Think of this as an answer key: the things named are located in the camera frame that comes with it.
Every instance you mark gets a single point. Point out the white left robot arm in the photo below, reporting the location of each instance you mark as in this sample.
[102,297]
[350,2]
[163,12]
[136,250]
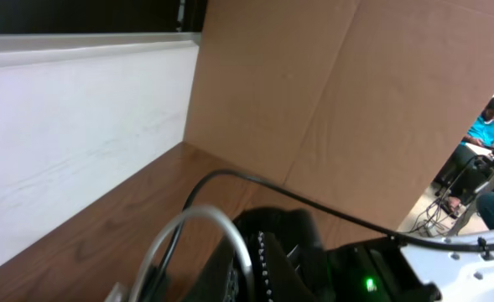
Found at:
[381,269]

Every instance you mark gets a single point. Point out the brown cardboard panel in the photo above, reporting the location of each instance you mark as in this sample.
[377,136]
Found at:
[355,103]

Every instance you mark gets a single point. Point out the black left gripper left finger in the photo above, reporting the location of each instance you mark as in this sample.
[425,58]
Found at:
[222,279]

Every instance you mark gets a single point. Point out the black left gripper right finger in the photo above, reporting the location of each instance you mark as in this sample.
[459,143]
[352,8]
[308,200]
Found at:
[277,280]

